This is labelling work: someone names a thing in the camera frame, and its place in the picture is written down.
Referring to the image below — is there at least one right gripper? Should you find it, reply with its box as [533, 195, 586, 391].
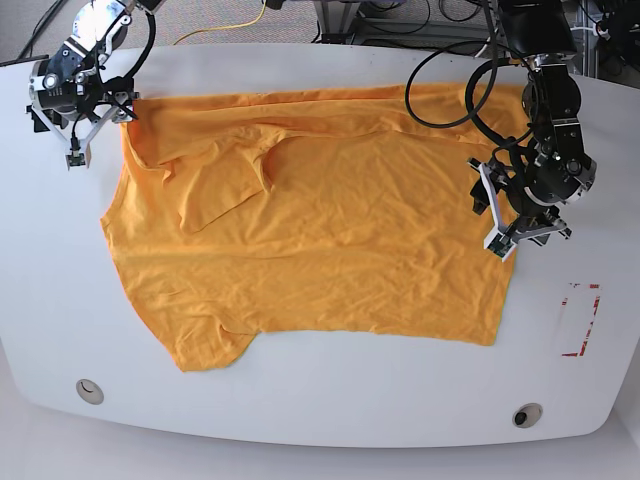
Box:
[26, 91, 139, 155]

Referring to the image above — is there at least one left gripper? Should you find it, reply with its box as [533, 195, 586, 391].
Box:
[467, 157, 572, 245]

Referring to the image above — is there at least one orange t-shirt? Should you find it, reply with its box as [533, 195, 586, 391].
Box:
[101, 86, 513, 372]

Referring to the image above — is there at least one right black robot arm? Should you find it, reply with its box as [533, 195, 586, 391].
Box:
[26, 1, 163, 168]

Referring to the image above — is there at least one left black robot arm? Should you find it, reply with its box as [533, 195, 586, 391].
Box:
[448, 1, 597, 259]

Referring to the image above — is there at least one red tape rectangle marking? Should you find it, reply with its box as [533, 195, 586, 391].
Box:
[555, 283, 602, 358]

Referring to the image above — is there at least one right table grommet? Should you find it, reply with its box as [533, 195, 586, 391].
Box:
[512, 403, 543, 429]

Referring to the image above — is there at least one table grommet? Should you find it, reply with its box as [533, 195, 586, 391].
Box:
[76, 379, 104, 405]
[512, 403, 543, 429]

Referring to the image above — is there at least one left table grommet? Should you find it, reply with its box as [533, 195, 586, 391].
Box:
[76, 379, 104, 405]

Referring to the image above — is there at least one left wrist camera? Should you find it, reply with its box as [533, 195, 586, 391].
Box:
[484, 229, 517, 262]

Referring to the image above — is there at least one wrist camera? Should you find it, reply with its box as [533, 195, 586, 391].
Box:
[65, 150, 87, 169]
[484, 229, 517, 262]

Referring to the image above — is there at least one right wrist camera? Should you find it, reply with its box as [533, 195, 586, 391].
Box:
[65, 150, 87, 169]

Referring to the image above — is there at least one black cable on floor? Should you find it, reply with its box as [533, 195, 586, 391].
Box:
[0, 0, 71, 67]

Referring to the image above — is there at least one white cable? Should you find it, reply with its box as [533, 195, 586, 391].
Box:
[474, 24, 601, 59]

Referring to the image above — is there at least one yellow cable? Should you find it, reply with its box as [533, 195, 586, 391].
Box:
[174, 0, 266, 46]

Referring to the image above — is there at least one aluminium frame stand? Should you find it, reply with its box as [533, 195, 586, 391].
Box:
[312, 1, 363, 44]

